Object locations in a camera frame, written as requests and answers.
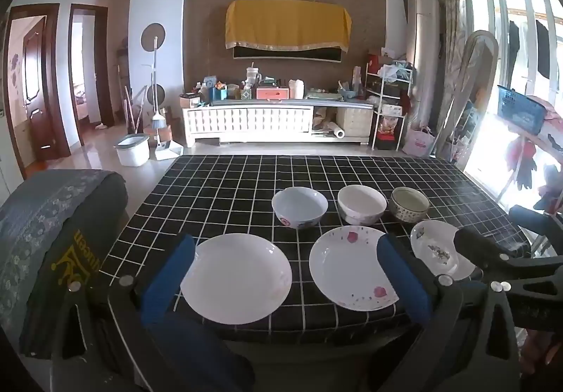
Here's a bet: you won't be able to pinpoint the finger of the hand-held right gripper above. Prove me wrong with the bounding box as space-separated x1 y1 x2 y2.
455 227 563 293
509 205 563 244

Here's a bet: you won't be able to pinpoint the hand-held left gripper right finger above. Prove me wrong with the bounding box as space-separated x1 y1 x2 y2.
369 234 524 392

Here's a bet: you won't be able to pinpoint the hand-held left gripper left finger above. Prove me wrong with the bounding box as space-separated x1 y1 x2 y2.
49 234 257 392

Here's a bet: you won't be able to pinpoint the small white plate grey print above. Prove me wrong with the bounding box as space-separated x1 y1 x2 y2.
410 220 476 281

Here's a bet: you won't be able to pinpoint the plain white bowl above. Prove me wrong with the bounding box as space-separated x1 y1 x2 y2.
337 184 388 226

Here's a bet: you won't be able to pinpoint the person's right hand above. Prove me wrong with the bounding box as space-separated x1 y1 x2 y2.
521 328 563 377

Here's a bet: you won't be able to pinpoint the white plate pink petals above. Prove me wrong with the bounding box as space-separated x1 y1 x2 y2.
309 225 401 311

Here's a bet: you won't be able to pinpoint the red hanging cloth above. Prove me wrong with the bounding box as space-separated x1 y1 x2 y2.
506 139 538 191

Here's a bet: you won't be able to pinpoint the plain white plate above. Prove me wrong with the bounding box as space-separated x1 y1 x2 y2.
180 234 293 326

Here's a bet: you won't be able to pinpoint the dark patterned bowl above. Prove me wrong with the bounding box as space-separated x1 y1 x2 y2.
389 186 430 224

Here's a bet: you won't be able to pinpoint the dark cloth yellow print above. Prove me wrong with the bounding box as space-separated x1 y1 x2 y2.
20 196 129 360

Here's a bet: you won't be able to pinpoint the black white checked tablecloth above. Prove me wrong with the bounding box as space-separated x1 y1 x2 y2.
94 154 531 333

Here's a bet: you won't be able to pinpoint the blue plastic basket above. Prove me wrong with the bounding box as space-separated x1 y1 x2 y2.
497 85 548 134

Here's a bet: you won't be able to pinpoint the pink shopping bag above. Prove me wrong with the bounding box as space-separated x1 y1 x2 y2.
402 126 436 157

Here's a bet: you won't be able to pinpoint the bluish white floral bowl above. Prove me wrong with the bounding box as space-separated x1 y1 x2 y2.
271 186 329 230

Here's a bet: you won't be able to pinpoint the white flat mop base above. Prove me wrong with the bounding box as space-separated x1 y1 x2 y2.
150 139 184 162

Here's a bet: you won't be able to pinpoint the white bucket grey rim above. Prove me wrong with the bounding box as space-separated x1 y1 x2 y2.
114 133 150 167

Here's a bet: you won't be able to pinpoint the grey floral sofa cover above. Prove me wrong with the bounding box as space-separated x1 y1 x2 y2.
0 169 129 331

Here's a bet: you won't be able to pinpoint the folded ironing board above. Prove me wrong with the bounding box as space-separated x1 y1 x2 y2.
433 30 500 160

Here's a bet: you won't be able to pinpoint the woven storage box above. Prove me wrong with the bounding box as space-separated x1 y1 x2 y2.
336 107 374 136

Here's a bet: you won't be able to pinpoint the wooden broom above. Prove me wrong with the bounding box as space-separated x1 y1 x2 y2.
116 62 148 134

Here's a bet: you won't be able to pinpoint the white television cabinet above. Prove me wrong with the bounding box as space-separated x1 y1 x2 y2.
182 99 374 148

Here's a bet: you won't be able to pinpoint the dark hanging garment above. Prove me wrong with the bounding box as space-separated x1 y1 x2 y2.
508 20 522 64

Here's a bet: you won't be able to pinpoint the standing silver air conditioner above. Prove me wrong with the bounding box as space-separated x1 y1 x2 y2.
405 0 441 137

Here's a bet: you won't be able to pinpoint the white mop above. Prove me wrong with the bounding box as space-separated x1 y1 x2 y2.
151 37 169 129

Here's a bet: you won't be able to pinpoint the orange storage box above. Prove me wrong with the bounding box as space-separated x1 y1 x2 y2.
256 86 290 101

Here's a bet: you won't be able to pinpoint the brown wooden door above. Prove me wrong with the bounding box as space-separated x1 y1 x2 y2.
4 2 71 175

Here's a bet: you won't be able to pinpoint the patterned curtain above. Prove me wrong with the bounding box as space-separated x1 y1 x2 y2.
433 0 468 80

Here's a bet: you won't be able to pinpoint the black television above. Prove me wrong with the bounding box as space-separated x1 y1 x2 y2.
232 44 343 64

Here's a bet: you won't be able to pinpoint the yellow television cover cloth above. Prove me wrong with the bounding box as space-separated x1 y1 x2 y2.
226 0 353 54

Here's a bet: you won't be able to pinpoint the white wire shelf rack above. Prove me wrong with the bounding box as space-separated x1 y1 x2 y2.
365 64 415 151

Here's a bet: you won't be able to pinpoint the round brown wall disc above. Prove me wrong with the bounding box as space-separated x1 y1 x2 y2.
141 23 166 50
147 83 166 109

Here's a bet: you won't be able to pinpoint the brown door frame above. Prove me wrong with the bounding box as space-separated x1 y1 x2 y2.
68 4 115 146

